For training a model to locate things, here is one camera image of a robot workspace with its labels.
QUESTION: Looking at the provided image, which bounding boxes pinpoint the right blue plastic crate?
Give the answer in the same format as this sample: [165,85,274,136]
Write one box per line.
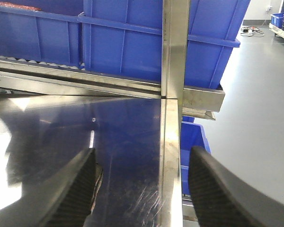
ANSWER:
[78,0,249,89]

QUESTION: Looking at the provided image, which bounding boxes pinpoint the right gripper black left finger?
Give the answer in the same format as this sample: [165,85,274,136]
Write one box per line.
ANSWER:
[0,148,97,227]

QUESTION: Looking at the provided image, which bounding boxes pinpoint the steel table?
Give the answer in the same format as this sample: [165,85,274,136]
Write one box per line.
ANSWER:
[0,95,183,227]

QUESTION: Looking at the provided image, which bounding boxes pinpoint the red bag in crate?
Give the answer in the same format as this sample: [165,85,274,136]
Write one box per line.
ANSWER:
[0,1,42,11]

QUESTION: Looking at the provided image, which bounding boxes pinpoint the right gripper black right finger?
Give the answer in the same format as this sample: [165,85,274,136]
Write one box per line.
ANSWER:
[190,152,284,227]

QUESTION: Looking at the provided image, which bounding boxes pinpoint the blue crate under table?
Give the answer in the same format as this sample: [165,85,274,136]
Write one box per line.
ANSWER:
[180,116,211,197]

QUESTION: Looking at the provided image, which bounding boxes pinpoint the left blue plastic crate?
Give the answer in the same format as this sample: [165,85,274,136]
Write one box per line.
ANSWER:
[0,0,83,67]

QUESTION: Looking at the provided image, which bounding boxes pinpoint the stainless steel roller rack frame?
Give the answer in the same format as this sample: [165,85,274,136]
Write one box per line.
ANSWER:
[0,0,225,120]

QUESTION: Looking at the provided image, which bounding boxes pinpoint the blue plastic crate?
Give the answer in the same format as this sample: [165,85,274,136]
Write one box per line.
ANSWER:
[78,0,249,89]
[0,0,83,67]

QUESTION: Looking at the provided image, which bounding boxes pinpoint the grey brake pad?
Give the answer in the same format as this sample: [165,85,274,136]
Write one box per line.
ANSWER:
[90,164,103,213]

